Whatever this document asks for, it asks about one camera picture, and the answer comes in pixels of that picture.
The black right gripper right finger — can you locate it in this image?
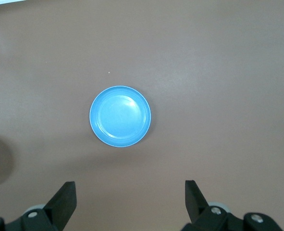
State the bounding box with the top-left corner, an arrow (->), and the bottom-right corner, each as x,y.
184,180 -> 243,231

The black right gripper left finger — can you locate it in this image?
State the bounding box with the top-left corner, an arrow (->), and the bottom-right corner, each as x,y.
6,181 -> 77,231

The blue round plate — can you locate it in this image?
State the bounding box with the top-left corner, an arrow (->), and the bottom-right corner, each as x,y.
88,85 -> 152,148

